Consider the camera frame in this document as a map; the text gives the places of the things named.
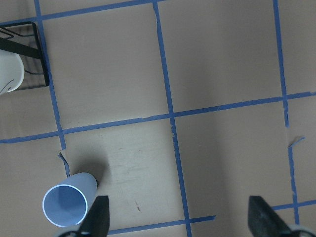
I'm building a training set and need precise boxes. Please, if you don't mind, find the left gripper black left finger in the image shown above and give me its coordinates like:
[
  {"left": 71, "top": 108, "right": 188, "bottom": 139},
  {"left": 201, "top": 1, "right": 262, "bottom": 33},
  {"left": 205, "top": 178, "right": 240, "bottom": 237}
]
[{"left": 78, "top": 196, "right": 109, "bottom": 235}]

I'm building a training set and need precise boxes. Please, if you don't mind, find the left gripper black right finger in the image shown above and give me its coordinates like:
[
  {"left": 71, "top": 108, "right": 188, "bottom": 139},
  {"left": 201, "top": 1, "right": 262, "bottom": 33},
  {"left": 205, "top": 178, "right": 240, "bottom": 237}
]
[{"left": 248, "top": 196, "right": 292, "bottom": 237}]

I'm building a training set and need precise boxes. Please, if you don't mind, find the light blue plastic cup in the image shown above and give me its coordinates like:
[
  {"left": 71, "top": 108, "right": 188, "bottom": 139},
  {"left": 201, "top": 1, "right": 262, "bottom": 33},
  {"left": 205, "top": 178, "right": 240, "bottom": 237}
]
[{"left": 42, "top": 172, "right": 97, "bottom": 228}]

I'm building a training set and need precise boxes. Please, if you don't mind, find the white mug near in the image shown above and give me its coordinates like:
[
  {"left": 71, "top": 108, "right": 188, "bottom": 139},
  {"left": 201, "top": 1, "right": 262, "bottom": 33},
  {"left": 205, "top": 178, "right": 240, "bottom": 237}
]
[{"left": 0, "top": 50, "right": 25, "bottom": 95}]

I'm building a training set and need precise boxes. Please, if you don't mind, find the black wire mug rack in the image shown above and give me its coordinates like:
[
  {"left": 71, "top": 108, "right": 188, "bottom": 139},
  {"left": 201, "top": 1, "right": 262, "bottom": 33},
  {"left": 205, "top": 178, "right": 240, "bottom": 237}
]
[{"left": 0, "top": 21, "right": 50, "bottom": 91}]

